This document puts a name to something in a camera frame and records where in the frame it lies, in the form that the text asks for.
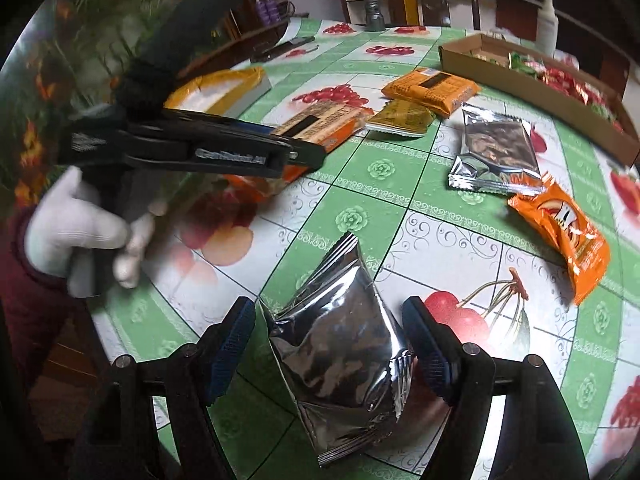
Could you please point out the orange seed snack bag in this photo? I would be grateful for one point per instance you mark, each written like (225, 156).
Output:
(562, 224)

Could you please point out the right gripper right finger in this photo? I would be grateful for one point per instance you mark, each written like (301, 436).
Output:
(460, 374)

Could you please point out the brown cardboard tray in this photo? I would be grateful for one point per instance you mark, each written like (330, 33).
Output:
(485, 60)

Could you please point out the green fruit tablecloth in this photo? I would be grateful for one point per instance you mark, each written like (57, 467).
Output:
(417, 237)

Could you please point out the grey flashlight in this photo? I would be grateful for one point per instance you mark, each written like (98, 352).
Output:
(374, 17)

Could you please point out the orange cracker pack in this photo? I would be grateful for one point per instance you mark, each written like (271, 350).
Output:
(442, 93)
(327, 124)

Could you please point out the silver foil snack bag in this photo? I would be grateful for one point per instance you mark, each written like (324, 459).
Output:
(343, 356)

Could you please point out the purple bottles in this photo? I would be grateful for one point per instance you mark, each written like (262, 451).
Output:
(267, 11)

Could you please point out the black smartphone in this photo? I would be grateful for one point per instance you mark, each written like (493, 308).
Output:
(279, 49)

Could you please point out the silver nut snack bag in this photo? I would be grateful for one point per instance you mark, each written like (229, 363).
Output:
(496, 155)

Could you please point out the maroon left sleeve forearm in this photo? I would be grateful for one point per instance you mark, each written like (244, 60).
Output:
(34, 308)

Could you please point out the yellow tray box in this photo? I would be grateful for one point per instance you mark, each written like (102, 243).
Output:
(227, 93)

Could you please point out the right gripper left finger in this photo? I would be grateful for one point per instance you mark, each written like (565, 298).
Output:
(197, 376)

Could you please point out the left white gloved hand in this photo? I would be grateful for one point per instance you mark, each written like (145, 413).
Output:
(72, 236)

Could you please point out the white spray bottle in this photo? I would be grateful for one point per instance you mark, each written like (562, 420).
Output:
(547, 28)

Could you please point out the red candies in tray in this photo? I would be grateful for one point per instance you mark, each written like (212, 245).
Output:
(565, 83)

